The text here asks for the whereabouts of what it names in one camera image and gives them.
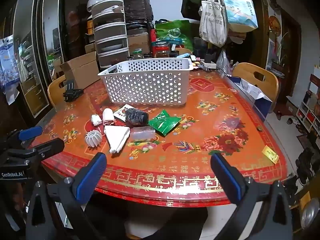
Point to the black hanging bag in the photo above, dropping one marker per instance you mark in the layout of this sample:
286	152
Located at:
190	5

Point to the white perforated plastic basket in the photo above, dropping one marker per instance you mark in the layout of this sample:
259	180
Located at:
145	85

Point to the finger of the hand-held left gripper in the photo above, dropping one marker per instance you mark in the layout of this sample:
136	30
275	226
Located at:
30	133
48	148

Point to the clear plastic bag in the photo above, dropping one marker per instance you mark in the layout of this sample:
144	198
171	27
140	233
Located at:
223	63

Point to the white ribbed ball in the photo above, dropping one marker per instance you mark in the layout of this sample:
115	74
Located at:
93	138

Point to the white red sachet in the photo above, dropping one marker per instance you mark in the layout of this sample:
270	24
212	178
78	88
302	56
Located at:
120	113

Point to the clear tissue pack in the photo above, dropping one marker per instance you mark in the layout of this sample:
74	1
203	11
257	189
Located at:
143	133

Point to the brown cardboard box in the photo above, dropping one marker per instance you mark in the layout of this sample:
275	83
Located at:
80	71

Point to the black glass door cabinet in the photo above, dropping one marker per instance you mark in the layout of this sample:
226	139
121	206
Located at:
30	55

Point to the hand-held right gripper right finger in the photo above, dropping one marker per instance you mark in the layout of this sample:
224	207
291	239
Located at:
226	177

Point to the glass jar red lid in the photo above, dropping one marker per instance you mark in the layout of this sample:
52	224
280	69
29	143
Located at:
162	51

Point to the stacked round food containers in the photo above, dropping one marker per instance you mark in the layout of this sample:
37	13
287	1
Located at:
110	33

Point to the beige canvas tote bag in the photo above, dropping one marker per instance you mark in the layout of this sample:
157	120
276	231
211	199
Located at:
212	22

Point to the blue printed tote bag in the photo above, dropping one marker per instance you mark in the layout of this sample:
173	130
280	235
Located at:
240	12

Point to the green foil packet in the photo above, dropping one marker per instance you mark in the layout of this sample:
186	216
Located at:
163	123

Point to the green shopping bag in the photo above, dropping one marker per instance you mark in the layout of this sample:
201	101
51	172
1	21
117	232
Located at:
175	33

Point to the black phone stand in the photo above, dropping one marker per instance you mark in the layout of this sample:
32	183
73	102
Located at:
71	92

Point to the blue paper bag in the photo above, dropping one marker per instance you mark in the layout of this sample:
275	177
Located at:
260	105

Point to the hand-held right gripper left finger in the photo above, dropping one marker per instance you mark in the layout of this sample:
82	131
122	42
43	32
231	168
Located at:
91	177

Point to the round wall ornament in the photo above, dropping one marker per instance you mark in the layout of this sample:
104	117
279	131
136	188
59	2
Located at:
275	24

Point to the white cloth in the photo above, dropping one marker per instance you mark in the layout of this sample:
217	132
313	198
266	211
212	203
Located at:
116	137

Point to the glass jar green lid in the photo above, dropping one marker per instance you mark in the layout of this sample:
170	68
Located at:
137	55

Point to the blue printed plastic bag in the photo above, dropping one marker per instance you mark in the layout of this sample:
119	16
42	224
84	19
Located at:
7	65

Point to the wooden chair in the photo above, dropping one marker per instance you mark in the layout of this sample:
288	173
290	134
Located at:
53	90
246	73

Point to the orange box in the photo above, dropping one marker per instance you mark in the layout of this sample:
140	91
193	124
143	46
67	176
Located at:
90	26

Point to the white cubby shelf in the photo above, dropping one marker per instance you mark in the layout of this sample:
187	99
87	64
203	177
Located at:
308	110

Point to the small cardboard box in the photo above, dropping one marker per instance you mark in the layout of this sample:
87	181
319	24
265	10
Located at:
138	43

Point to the red printed tablecloth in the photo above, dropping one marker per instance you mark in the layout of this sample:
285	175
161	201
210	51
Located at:
212	120

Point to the small white wrapper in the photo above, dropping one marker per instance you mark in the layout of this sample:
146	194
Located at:
96	120

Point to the yellow card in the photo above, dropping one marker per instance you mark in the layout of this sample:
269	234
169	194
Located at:
270	155

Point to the white cup-shaped packet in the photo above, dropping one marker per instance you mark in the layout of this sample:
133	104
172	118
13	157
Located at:
108	116

